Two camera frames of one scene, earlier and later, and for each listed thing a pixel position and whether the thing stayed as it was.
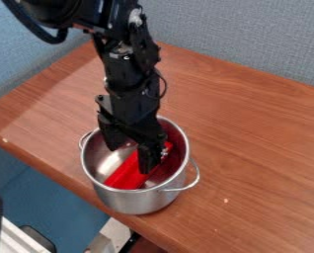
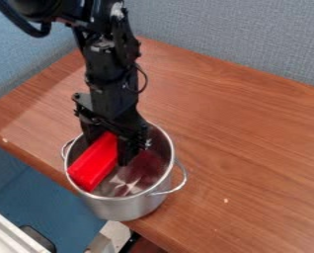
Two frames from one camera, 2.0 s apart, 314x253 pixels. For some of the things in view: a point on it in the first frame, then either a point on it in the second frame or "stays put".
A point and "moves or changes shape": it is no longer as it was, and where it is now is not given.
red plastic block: [128, 176] to [95, 162]
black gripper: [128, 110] to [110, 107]
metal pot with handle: [166, 184] moves or changes shape
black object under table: [40, 238] stays put
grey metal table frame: [111, 239] stays put
